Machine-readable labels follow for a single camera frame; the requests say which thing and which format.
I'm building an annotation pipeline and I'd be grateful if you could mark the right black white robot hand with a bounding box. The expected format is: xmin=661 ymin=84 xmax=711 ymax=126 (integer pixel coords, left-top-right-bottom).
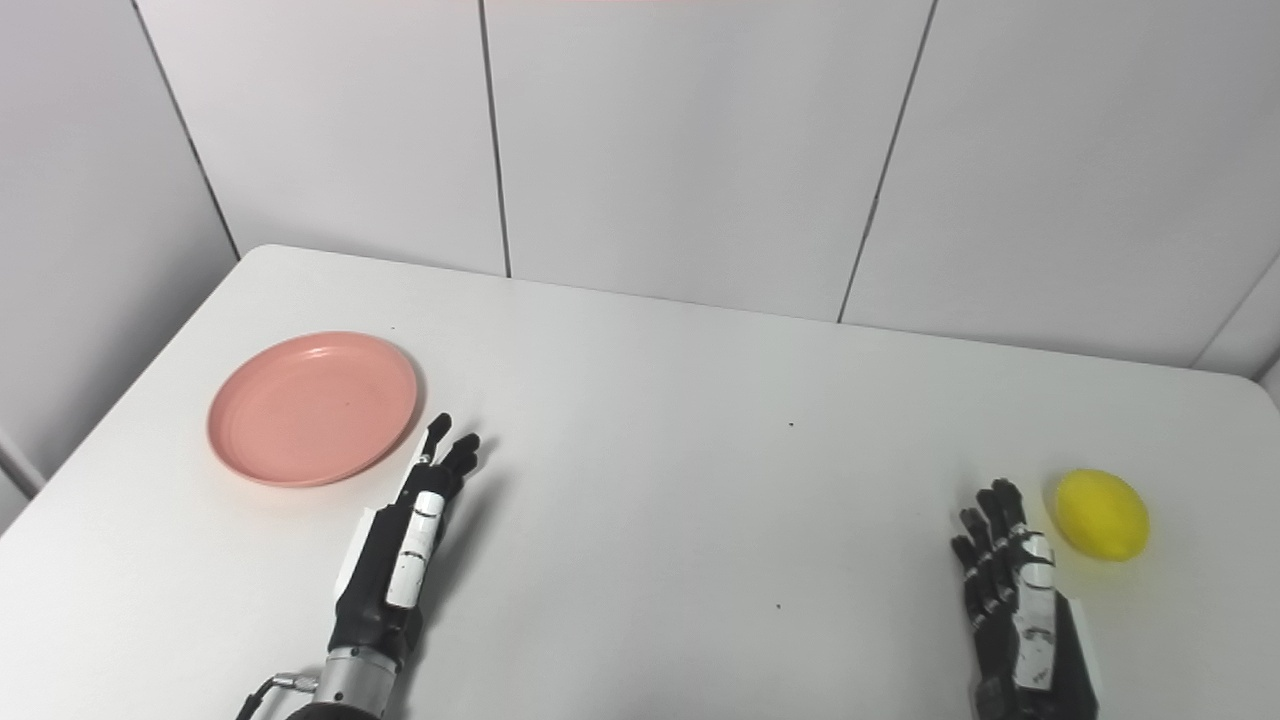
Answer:
xmin=950 ymin=478 xmax=1103 ymax=720

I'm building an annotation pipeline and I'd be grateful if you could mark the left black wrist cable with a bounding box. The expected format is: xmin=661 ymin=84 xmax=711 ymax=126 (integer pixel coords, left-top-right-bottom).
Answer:
xmin=236 ymin=673 xmax=319 ymax=720

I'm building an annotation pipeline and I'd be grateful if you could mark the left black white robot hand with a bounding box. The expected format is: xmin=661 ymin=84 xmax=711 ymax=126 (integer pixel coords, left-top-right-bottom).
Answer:
xmin=328 ymin=413 xmax=482 ymax=669

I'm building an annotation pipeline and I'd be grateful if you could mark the pink round plate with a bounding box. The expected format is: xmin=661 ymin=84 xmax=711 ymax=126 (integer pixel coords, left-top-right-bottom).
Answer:
xmin=207 ymin=332 xmax=420 ymax=488

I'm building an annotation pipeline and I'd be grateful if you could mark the yellow lemon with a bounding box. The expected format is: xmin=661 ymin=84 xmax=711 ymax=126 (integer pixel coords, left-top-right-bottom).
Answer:
xmin=1056 ymin=469 xmax=1150 ymax=562

